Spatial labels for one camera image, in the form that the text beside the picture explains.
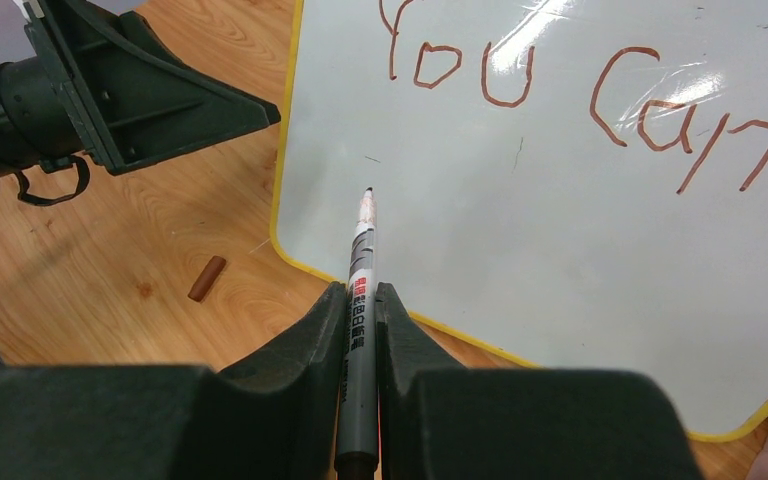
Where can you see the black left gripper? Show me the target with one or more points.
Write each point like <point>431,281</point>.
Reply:
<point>118,94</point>

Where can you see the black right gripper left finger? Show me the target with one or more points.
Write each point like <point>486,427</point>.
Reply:
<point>270,415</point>

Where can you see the brown marker cap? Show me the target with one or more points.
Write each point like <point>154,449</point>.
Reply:
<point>206,279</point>

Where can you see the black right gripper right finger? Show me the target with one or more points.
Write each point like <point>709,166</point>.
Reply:
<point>442,420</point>

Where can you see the yellow framed whiteboard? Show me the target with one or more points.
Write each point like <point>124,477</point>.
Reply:
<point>566,183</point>

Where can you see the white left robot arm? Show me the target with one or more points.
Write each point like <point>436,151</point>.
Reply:
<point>21,102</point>

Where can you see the white marker pen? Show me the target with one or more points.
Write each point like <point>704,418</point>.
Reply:
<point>357,448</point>

